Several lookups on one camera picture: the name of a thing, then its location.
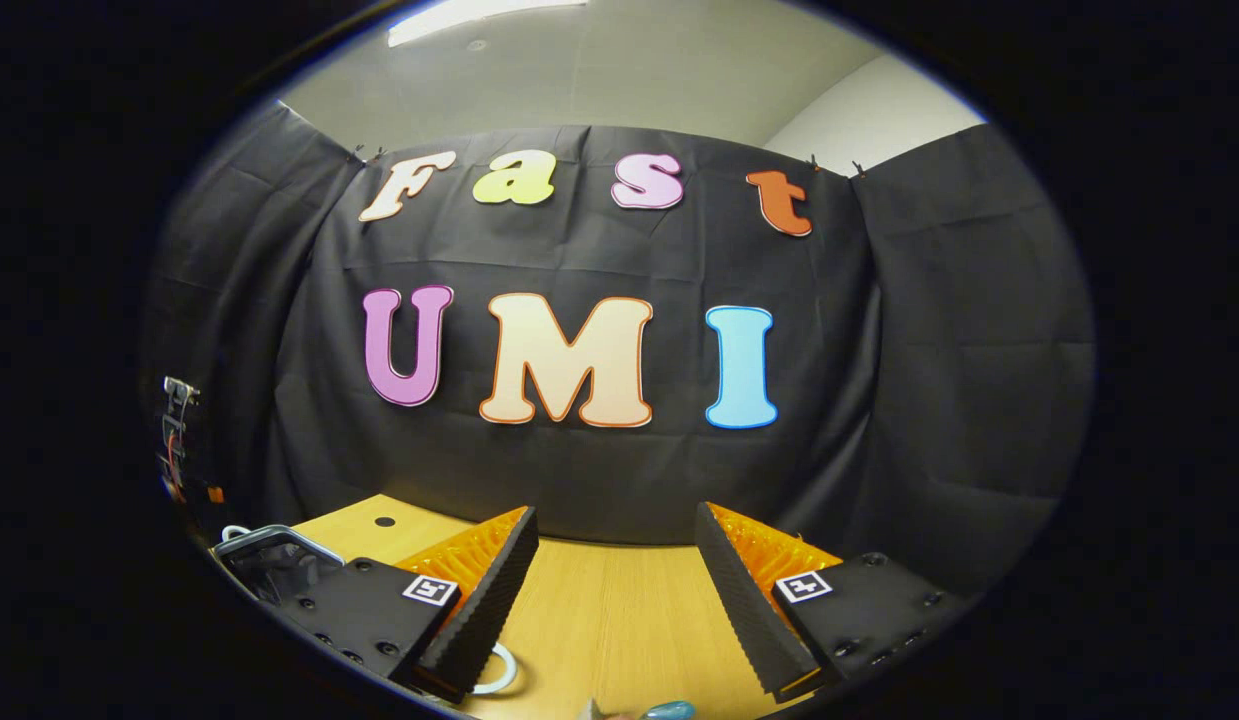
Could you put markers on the black backdrop cloth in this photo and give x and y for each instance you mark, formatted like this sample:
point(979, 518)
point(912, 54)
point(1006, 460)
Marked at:
point(929, 400)

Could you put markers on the pale blue suitcase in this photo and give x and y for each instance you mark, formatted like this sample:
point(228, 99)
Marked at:
point(264, 570)

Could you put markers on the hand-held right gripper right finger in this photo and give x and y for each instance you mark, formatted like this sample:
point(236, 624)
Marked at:
point(744, 610)

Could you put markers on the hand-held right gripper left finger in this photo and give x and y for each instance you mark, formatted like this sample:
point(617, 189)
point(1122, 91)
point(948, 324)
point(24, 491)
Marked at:
point(479, 610)

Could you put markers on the clear teal skincare bottle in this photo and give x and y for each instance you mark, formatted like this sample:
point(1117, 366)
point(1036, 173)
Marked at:
point(669, 711)

